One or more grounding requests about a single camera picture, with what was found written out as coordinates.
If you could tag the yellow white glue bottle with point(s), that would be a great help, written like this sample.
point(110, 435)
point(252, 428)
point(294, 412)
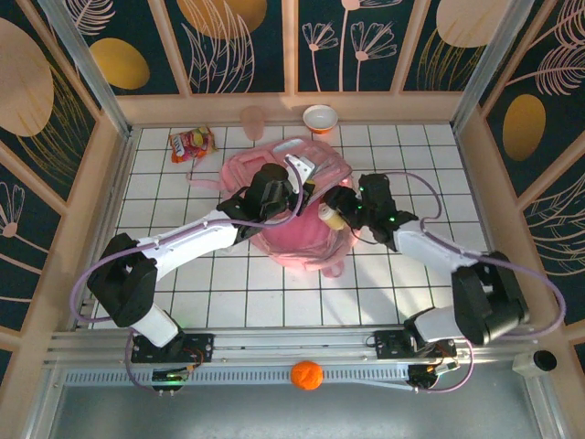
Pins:
point(334, 222)

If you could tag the pink backpack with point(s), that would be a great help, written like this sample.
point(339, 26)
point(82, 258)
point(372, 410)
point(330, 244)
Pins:
point(297, 238)

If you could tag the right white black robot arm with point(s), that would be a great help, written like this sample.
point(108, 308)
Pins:
point(434, 249)

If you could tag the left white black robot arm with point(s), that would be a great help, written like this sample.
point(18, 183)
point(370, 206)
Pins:
point(196, 238)

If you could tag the white orange bowl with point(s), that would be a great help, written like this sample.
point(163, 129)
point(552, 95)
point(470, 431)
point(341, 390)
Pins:
point(320, 117)

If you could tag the pink plastic cup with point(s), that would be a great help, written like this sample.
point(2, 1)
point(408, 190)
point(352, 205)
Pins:
point(252, 121)

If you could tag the orange snack bag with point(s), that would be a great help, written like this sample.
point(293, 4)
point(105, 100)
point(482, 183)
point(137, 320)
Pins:
point(192, 144)

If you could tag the right small control board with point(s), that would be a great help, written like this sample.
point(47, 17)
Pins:
point(425, 375)

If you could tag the small control board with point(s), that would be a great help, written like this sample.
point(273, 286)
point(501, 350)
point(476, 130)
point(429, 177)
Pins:
point(166, 377)
point(425, 375)

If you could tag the orange ball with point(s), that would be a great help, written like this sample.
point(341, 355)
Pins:
point(307, 376)

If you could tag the left small control board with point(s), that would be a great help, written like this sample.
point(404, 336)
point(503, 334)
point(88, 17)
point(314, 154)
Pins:
point(166, 377)

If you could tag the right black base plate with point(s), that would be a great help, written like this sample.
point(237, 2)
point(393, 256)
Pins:
point(388, 345)

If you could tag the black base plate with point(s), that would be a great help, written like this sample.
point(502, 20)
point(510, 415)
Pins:
point(388, 345)
point(201, 347)

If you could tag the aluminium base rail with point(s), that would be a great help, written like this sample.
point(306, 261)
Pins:
point(292, 343)

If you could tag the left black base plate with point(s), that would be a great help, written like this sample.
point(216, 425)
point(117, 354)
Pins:
point(201, 347)

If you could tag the aluminium corner post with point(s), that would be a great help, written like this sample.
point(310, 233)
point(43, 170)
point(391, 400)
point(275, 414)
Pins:
point(97, 87)
point(492, 59)

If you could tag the beige small camera device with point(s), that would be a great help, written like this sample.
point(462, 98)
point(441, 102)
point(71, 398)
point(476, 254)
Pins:
point(535, 362)

